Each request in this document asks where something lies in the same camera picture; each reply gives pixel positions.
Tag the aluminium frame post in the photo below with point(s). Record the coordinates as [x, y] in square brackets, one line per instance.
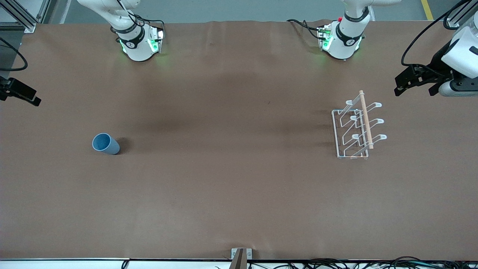
[26, 23]
[452, 24]

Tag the metal bracket with post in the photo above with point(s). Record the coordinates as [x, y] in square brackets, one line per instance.
[236, 254]

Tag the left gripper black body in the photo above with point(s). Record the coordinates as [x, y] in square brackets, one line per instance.
[437, 65]

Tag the blue plastic cup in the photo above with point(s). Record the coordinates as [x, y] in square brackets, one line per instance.
[110, 147]

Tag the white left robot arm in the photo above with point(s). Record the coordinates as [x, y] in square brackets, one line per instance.
[347, 33]

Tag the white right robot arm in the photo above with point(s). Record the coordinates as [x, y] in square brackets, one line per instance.
[138, 48]

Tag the brown table cover sheet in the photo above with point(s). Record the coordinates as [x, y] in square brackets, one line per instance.
[224, 168]

